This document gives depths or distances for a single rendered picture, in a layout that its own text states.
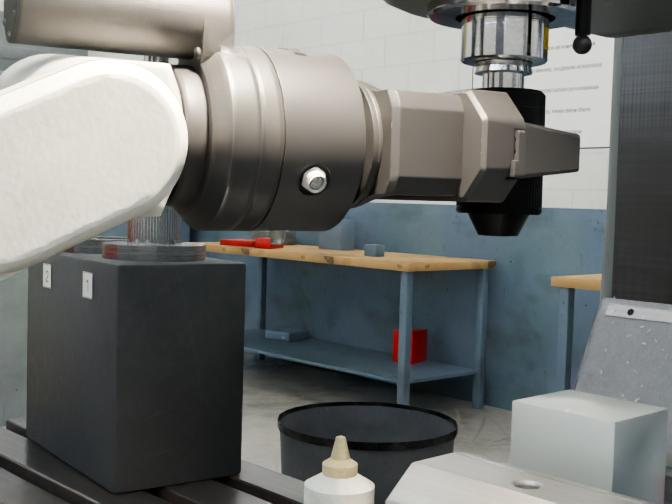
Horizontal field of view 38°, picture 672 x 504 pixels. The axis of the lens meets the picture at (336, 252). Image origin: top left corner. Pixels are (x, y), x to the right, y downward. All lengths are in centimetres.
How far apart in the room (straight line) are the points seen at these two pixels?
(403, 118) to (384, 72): 611
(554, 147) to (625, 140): 41
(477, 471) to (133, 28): 27
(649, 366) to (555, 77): 485
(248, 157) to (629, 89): 56
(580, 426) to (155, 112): 25
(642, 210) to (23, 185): 64
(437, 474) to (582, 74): 515
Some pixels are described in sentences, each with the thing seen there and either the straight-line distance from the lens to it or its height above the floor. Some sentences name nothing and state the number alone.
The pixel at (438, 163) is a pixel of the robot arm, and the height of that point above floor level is 122.
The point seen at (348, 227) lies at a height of 103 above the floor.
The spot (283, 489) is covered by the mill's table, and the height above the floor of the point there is 96.
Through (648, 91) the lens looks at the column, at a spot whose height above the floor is 131.
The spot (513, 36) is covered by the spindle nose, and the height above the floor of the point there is 129.
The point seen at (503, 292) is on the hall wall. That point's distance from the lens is 583.
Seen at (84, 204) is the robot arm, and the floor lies 120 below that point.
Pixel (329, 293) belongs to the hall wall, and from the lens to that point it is 688.
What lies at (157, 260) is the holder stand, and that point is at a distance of 82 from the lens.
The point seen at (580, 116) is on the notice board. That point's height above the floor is 171.
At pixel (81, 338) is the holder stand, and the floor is 108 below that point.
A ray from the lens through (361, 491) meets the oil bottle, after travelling 55.
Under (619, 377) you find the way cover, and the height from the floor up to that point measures 105.
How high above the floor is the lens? 120
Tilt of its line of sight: 3 degrees down
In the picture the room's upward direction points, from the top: 2 degrees clockwise
